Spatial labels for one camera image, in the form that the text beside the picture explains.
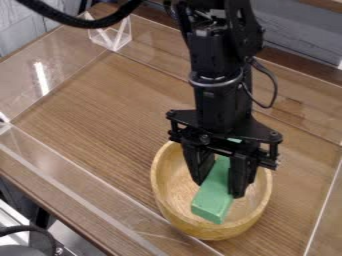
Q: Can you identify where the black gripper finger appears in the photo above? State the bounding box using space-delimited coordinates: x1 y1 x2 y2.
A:
229 154 258 199
182 142 215 185

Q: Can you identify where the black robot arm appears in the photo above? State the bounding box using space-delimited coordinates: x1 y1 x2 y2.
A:
163 0 283 198

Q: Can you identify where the brown wooden bowl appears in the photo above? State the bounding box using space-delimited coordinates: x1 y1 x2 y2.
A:
150 142 273 241

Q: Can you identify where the black cable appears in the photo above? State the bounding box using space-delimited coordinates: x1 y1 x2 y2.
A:
0 225 66 256

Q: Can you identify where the green rectangular block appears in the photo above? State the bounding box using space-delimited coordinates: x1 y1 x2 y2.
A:
190 137 245 225

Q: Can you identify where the thick black cable hose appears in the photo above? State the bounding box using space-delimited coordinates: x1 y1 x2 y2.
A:
15 0 149 30

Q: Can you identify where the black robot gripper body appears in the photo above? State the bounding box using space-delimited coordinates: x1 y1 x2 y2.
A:
167 71 283 170

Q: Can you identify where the clear acrylic tray enclosure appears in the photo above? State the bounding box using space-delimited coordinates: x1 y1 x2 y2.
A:
0 17 342 256

